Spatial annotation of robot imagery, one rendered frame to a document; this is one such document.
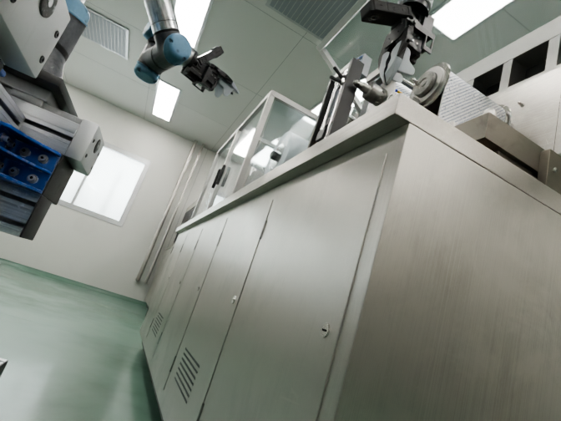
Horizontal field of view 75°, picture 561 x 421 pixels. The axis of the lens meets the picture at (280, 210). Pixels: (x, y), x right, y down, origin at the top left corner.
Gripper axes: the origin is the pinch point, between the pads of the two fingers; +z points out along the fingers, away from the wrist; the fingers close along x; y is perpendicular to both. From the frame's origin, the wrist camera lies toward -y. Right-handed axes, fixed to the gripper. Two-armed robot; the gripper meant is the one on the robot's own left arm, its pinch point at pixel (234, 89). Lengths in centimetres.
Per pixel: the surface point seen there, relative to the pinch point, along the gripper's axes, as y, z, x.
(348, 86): -13.5, 20.9, 33.9
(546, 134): -10, 46, 89
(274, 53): -135, 106, -168
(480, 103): -11, 31, 75
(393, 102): 24, -18, 86
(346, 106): -6.3, 22.5, 35.6
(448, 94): -7, 21, 71
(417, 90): -8, 20, 62
